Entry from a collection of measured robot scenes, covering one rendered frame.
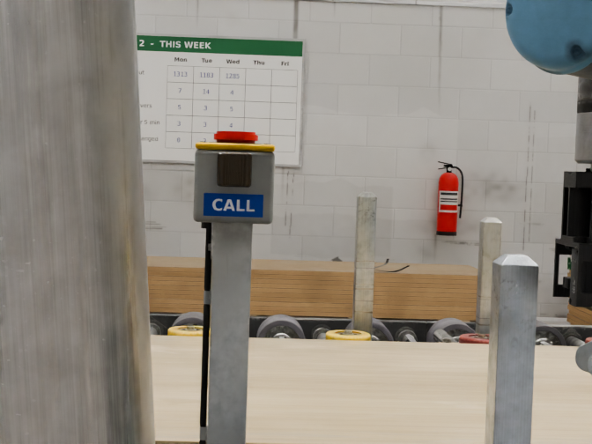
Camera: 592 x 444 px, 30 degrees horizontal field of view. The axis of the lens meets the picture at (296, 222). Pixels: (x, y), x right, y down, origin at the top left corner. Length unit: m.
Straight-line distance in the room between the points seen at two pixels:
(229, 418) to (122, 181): 0.64
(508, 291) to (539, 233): 7.42
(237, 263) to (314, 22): 7.26
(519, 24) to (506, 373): 0.34
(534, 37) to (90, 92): 0.51
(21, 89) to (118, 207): 0.05
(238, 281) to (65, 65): 0.64
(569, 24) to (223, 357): 0.42
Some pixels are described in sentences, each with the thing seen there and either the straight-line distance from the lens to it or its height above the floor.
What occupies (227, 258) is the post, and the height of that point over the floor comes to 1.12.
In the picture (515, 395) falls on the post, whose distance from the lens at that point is 1.04.
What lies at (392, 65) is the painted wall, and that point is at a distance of 8.24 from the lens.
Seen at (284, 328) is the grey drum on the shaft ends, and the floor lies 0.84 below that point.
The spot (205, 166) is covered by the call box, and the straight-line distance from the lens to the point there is 0.97.
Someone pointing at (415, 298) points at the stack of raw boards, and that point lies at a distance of 6.99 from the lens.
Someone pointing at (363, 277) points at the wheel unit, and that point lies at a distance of 2.10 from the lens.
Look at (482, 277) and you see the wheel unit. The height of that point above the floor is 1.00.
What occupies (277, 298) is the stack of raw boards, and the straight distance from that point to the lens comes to 6.91.
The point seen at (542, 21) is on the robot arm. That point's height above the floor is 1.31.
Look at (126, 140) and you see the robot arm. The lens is 0.39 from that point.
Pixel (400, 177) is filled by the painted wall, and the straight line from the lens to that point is 8.22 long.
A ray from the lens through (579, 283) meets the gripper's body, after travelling 0.93.
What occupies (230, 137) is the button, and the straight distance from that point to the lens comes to 0.98.
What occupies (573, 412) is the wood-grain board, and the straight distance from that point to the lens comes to 1.47.
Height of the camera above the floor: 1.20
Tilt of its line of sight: 3 degrees down
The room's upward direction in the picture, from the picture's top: 2 degrees clockwise
